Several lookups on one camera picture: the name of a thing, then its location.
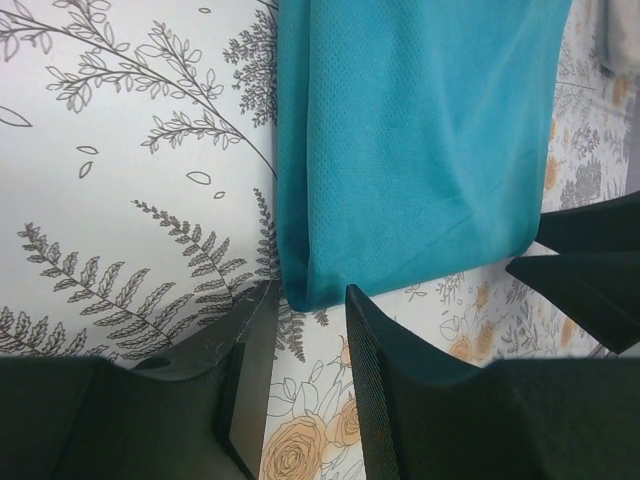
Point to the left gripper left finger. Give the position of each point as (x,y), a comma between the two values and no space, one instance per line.
(196,410)

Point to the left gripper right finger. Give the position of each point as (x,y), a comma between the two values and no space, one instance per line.
(425,414)

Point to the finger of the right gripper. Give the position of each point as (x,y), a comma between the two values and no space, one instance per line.
(599,291)
(607,226)

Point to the teal blue t shirt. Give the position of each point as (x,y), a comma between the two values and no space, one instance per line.
(412,139)

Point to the clear plastic bin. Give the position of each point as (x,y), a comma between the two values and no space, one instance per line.
(617,36)

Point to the floral patterned table mat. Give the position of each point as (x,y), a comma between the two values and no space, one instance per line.
(137,203)

